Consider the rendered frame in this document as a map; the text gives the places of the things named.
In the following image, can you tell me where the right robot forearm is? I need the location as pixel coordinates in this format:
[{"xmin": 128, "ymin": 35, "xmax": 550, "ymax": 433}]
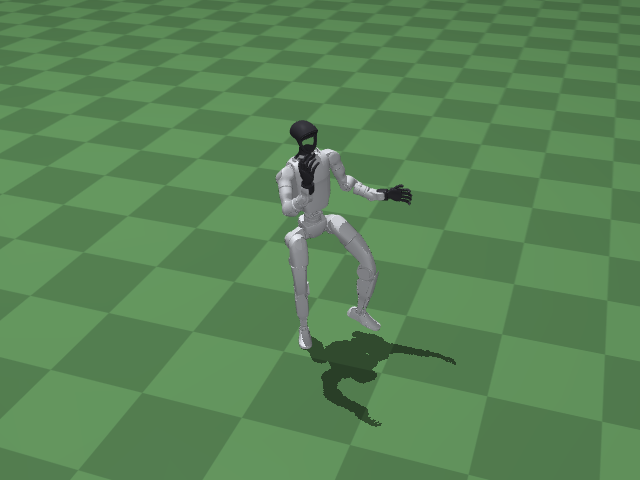
[{"xmin": 282, "ymin": 186, "xmax": 315, "ymax": 215}]

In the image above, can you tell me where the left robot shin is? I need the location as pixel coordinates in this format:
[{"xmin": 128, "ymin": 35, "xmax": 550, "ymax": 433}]
[{"xmin": 357, "ymin": 271, "xmax": 379, "ymax": 316}]

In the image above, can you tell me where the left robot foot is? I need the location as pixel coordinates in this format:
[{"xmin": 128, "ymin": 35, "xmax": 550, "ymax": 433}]
[{"xmin": 347, "ymin": 306, "xmax": 381, "ymax": 331}]

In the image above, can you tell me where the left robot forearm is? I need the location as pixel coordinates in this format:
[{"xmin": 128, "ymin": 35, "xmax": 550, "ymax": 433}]
[{"xmin": 349, "ymin": 175, "xmax": 385, "ymax": 201}]

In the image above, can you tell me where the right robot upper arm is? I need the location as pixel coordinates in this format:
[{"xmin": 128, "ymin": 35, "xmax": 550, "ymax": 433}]
[{"xmin": 276, "ymin": 164, "xmax": 299, "ymax": 217}]

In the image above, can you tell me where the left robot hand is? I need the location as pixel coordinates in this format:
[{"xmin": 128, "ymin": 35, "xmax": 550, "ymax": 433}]
[{"xmin": 376, "ymin": 184, "xmax": 412, "ymax": 205}]

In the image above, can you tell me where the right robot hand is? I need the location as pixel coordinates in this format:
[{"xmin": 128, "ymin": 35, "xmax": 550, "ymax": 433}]
[{"xmin": 298, "ymin": 154, "xmax": 320, "ymax": 195}]

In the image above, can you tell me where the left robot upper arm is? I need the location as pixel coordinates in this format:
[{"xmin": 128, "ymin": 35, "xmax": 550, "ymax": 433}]
[{"xmin": 321, "ymin": 149, "xmax": 355, "ymax": 192}]

